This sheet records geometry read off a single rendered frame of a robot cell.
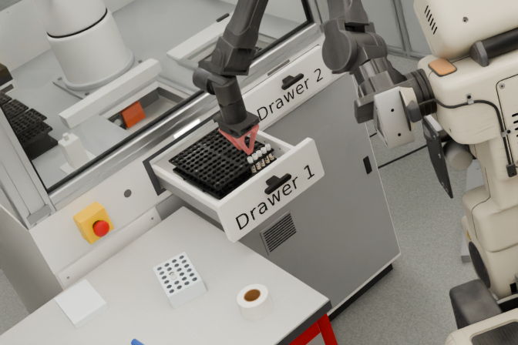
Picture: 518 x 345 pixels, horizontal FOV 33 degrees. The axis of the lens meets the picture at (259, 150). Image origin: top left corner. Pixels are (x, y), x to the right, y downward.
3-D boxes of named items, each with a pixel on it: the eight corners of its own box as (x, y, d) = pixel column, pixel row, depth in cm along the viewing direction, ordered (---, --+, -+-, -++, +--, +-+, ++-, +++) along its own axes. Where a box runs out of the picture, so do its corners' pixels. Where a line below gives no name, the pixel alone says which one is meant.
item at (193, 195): (314, 171, 208) (307, 151, 205) (232, 232, 198) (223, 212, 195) (220, 126, 238) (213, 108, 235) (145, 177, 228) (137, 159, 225)
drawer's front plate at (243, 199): (325, 175, 208) (314, 138, 202) (233, 244, 197) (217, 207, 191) (320, 172, 209) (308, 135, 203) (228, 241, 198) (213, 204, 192)
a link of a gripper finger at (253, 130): (247, 139, 209) (238, 107, 204) (267, 149, 204) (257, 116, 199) (227, 154, 206) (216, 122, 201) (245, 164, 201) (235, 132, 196)
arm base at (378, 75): (357, 106, 154) (420, 83, 154) (341, 68, 157) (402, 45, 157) (357, 125, 162) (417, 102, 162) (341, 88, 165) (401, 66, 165)
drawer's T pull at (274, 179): (292, 178, 197) (290, 173, 196) (267, 195, 194) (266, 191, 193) (283, 172, 200) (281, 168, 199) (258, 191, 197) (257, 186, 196)
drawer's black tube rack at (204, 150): (280, 169, 212) (273, 148, 209) (225, 209, 205) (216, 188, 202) (229, 143, 229) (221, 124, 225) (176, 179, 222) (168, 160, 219)
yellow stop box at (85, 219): (116, 229, 211) (105, 206, 208) (92, 246, 209) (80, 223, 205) (107, 222, 215) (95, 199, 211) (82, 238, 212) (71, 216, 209)
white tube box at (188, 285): (206, 291, 195) (201, 279, 193) (173, 309, 193) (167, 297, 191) (190, 262, 205) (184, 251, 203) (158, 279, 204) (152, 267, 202)
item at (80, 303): (109, 307, 201) (106, 302, 200) (76, 329, 198) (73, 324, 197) (87, 283, 211) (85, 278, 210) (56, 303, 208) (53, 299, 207)
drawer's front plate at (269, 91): (332, 78, 244) (322, 45, 238) (254, 132, 233) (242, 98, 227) (327, 78, 246) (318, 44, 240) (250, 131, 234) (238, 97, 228)
